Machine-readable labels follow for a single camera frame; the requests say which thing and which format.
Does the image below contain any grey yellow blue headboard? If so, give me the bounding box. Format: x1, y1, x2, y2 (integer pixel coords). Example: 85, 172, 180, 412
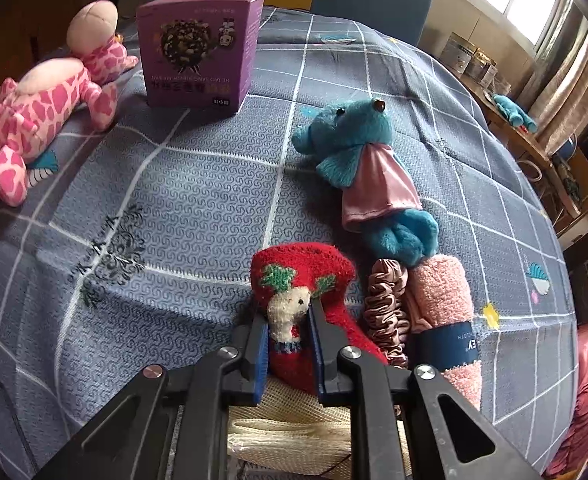
199, 0, 435, 48

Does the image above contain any black cable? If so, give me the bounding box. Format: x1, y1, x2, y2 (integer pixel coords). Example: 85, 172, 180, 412
0, 360, 39, 471

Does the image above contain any beige patterned curtain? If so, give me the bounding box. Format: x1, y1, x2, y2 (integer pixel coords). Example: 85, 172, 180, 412
526, 7, 588, 156

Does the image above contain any red christmas sock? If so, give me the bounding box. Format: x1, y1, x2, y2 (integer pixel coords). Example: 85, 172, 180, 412
250, 242, 389, 396

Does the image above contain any beige mesh cloth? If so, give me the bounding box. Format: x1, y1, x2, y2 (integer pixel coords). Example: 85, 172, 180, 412
226, 377, 405, 480

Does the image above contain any small carton box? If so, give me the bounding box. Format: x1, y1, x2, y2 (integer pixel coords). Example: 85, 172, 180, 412
466, 47, 497, 86

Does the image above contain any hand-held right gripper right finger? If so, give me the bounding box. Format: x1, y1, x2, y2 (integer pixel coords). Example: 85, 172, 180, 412
310, 302, 545, 480

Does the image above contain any wooden desk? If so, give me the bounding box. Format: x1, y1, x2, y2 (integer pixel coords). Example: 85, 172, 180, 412
454, 67, 588, 221

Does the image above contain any pink towel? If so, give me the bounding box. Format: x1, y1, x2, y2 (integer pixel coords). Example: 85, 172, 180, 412
406, 254, 482, 408

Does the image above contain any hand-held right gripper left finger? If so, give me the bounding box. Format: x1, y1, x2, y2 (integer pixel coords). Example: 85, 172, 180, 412
34, 310, 269, 480

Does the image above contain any teal plush elephant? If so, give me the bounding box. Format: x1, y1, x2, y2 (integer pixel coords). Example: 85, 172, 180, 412
292, 99, 439, 267

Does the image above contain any small teal plush toy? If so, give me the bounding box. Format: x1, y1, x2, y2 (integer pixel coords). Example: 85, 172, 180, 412
491, 92, 537, 133

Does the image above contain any pink spotted plush toy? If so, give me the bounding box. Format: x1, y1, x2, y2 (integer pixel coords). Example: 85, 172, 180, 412
0, 57, 119, 207
66, 0, 139, 86

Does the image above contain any purple cardboard box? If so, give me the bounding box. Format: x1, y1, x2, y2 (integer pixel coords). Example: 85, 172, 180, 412
136, 0, 265, 118

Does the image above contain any pink satin scrunchie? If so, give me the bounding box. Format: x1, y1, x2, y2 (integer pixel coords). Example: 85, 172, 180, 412
364, 258, 412, 368

